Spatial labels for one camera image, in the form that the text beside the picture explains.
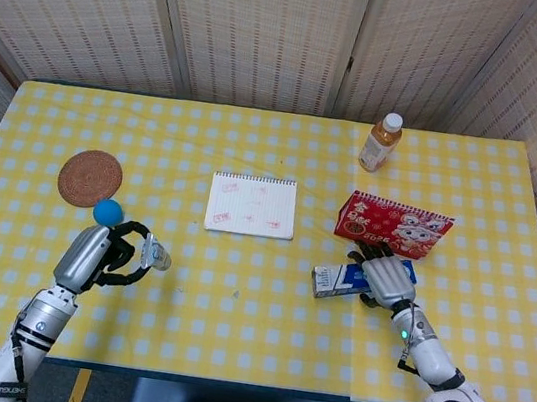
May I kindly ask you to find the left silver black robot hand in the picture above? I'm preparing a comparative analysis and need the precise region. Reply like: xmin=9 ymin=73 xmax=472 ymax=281
xmin=50 ymin=211 xmax=158 ymax=304

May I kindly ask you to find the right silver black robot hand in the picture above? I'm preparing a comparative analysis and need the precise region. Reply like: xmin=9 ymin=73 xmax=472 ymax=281
xmin=341 ymin=238 xmax=427 ymax=316

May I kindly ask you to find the blue white small box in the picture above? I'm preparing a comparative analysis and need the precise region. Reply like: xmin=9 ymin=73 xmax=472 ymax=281
xmin=309 ymin=246 xmax=421 ymax=314

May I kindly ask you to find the blue ball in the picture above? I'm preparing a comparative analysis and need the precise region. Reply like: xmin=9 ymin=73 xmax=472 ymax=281
xmin=90 ymin=196 xmax=127 ymax=230

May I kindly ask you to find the red 2026 desk calendar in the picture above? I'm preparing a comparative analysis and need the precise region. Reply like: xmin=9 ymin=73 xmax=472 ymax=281
xmin=330 ymin=186 xmax=459 ymax=266

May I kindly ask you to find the round woven brown coaster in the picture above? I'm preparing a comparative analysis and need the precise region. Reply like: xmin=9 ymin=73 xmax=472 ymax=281
xmin=54 ymin=144 xmax=128 ymax=214

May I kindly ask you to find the orange drink bottle white cap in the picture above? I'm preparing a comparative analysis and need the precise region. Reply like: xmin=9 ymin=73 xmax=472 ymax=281
xmin=356 ymin=107 xmax=408 ymax=178

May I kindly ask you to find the yellow white checked tablecloth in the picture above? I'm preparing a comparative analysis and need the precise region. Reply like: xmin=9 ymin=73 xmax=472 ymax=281
xmin=0 ymin=64 xmax=537 ymax=402

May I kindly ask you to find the white spiral notebook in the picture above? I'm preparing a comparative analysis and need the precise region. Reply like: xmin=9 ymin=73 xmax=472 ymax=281
xmin=203 ymin=168 xmax=303 ymax=244

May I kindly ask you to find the woven bamboo folding screen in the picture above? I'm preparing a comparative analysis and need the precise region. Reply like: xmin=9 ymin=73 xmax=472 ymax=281
xmin=0 ymin=0 xmax=537 ymax=210

